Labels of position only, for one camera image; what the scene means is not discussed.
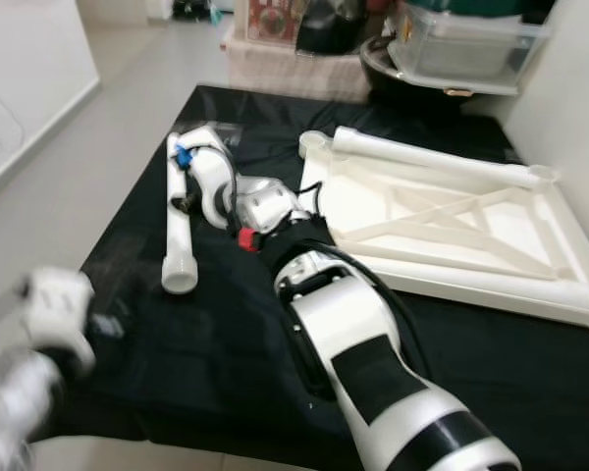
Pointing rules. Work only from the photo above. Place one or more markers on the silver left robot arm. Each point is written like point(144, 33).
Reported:
point(20, 412)

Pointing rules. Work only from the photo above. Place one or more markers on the black cloth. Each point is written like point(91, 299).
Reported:
point(206, 373)

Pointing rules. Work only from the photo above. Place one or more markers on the beige patterned cloth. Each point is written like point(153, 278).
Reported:
point(285, 74)

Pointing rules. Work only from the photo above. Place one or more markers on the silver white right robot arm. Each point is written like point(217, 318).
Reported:
point(373, 363)

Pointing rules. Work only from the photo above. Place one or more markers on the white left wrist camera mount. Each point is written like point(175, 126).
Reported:
point(59, 304)

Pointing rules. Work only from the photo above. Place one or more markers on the white plastic children table top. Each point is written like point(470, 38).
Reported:
point(481, 226)

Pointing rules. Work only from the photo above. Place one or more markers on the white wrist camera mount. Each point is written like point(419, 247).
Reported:
point(59, 304)
point(211, 177)

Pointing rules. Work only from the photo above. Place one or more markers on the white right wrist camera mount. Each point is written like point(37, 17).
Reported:
point(211, 177)

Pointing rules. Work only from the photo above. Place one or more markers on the dark green lidded tray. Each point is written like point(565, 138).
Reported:
point(471, 7)

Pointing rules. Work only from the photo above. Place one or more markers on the red printed food box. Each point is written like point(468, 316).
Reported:
point(270, 20)

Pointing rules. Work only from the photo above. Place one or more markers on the black plastic bag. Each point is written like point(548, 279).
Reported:
point(329, 25)

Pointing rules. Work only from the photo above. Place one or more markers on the black coiled floor item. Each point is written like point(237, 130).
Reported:
point(194, 10)

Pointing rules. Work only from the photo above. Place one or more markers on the clear plastic storage container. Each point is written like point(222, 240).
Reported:
point(471, 49)

